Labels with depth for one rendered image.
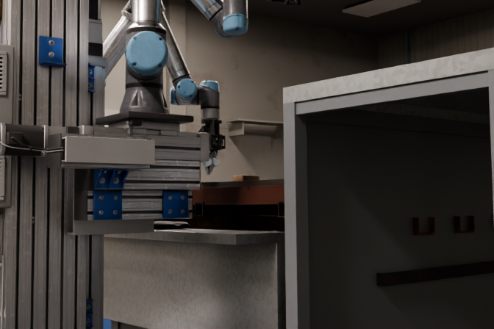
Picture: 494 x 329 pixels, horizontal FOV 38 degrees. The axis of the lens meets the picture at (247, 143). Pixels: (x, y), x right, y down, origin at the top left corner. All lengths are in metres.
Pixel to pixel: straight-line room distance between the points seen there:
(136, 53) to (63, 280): 0.72
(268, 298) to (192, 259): 0.42
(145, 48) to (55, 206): 0.55
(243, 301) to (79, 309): 0.51
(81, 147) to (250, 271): 0.71
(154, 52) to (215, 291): 0.86
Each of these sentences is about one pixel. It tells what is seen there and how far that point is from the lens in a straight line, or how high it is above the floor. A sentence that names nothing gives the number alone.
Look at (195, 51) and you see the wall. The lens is 12.12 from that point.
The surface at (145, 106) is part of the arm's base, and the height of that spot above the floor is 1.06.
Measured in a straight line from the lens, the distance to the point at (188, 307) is 2.61.
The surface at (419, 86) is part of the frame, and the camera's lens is 1.50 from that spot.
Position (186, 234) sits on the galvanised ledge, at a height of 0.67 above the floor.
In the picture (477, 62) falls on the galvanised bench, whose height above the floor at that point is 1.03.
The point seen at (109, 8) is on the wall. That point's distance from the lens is 11.50.
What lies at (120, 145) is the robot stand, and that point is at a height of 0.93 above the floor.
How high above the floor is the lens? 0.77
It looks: 5 degrees up
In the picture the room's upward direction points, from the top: 1 degrees counter-clockwise
